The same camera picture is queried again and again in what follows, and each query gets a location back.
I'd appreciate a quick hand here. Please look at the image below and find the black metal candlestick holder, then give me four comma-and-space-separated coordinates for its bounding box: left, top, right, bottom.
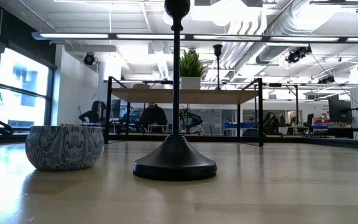
212, 44, 224, 90
132, 0, 218, 182

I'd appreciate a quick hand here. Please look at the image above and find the person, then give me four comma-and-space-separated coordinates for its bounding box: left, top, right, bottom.
138, 103, 168, 133
78, 100, 106, 125

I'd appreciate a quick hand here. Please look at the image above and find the green plant in white pot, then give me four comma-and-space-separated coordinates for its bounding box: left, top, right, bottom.
178, 49, 208, 90

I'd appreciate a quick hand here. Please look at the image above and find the long ceiling light bar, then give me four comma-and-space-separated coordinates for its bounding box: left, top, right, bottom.
31, 30, 358, 44

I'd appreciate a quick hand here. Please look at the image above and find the black ceiling spotlight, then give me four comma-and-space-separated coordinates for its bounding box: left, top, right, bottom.
317, 74, 336, 85
285, 45, 313, 65

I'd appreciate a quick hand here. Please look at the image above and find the black computer monitor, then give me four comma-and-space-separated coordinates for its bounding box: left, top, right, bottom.
328, 95, 353, 125

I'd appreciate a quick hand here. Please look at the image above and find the wooden shelf with black frame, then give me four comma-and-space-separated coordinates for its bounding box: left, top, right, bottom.
103, 76, 264, 147

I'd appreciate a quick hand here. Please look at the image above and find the black ceiling camera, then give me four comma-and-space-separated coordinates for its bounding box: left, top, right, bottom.
83, 52, 96, 66

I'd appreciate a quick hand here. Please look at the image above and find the silver ceiling air duct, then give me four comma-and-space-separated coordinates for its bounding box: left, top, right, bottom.
255, 0, 332, 65

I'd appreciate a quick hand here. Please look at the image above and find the window with dark frame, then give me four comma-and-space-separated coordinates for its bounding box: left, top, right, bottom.
0, 46, 55, 128

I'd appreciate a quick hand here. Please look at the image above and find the black aluminium rig frame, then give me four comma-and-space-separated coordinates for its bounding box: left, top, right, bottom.
0, 132, 358, 151

